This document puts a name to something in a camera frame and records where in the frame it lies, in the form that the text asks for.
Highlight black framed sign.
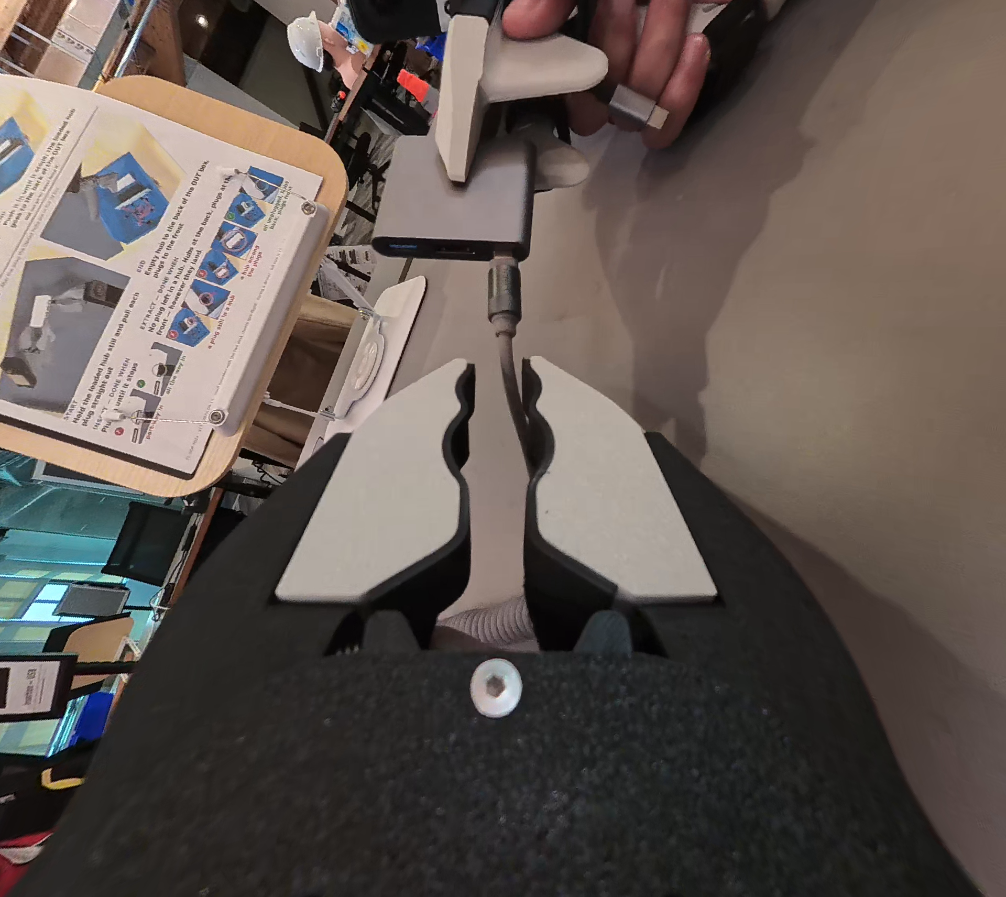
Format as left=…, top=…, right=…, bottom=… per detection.
left=0, top=652, right=81, bottom=724

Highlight wooden document stand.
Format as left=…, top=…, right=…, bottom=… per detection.
left=0, top=74, right=431, bottom=499

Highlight grey usb cable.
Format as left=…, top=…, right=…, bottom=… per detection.
left=486, top=246, right=551, bottom=477

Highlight printed instruction sheet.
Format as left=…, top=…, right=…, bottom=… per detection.
left=0, top=87, right=325, bottom=477

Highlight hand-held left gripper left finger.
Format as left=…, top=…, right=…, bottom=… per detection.
left=274, top=357, right=478, bottom=606

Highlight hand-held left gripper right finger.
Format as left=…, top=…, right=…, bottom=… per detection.
left=522, top=355, right=719, bottom=606

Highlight silver ventilation duct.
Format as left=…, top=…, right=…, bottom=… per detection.
left=74, top=0, right=209, bottom=89

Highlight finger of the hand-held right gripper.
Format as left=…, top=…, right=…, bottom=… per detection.
left=537, top=141, right=592, bottom=192
left=434, top=15, right=506, bottom=188

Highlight grey usb hub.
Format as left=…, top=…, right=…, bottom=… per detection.
left=371, top=82, right=671, bottom=263

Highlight black monitor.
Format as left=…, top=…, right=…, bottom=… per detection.
left=101, top=500, right=193, bottom=587

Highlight white hard hat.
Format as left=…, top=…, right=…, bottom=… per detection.
left=285, top=11, right=333, bottom=74

